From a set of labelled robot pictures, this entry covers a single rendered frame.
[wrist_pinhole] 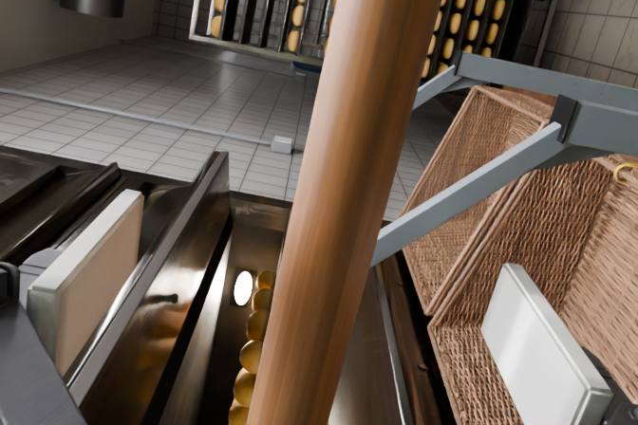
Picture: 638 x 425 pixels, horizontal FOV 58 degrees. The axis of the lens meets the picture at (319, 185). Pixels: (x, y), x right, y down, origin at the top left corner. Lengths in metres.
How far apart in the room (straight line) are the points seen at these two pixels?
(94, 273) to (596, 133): 0.53
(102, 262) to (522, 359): 0.13
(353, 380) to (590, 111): 0.69
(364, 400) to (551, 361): 0.90
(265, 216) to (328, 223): 1.63
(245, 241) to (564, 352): 1.70
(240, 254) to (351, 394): 0.89
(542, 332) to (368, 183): 0.07
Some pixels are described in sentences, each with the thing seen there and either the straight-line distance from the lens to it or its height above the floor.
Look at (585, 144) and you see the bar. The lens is 0.62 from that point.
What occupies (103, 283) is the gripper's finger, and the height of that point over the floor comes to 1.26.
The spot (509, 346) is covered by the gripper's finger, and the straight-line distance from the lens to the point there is 0.20.
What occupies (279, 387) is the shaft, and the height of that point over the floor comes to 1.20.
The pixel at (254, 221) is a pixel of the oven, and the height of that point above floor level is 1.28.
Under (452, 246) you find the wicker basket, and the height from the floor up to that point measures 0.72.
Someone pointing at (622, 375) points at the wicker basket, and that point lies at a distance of 1.14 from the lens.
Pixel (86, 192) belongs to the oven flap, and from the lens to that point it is 1.62.
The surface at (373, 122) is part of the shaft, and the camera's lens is 0.17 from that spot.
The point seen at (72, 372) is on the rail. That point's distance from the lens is 0.82.
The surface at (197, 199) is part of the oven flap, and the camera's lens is 1.35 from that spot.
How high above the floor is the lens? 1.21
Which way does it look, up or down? 3 degrees down
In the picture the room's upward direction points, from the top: 79 degrees counter-clockwise
